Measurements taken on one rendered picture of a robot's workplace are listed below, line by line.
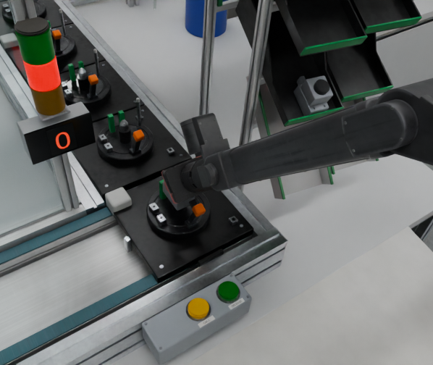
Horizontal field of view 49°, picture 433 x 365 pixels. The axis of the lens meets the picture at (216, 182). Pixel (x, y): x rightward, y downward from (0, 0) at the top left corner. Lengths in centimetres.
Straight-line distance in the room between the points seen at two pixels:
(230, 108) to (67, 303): 80
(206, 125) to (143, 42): 105
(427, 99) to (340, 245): 84
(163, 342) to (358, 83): 67
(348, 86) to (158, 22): 102
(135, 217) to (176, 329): 27
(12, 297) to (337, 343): 67
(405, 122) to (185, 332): 64
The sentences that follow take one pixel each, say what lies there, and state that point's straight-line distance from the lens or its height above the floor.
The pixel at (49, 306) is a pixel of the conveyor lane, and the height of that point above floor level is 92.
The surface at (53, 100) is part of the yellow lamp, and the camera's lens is 85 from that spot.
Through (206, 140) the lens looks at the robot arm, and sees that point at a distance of 79.
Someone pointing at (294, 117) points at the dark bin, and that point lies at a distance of 98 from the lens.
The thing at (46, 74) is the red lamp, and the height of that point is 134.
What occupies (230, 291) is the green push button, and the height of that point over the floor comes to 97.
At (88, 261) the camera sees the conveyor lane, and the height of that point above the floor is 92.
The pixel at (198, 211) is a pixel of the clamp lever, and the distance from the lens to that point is 94.
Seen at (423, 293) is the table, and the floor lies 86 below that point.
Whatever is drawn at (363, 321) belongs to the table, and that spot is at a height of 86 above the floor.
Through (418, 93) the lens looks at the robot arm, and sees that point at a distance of 42.
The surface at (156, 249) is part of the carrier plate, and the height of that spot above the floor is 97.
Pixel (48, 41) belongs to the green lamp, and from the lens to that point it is 80.
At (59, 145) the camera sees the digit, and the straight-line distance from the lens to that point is 91.
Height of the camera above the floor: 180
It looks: 47 degrees down
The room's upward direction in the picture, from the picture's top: 6 degrees clockwise
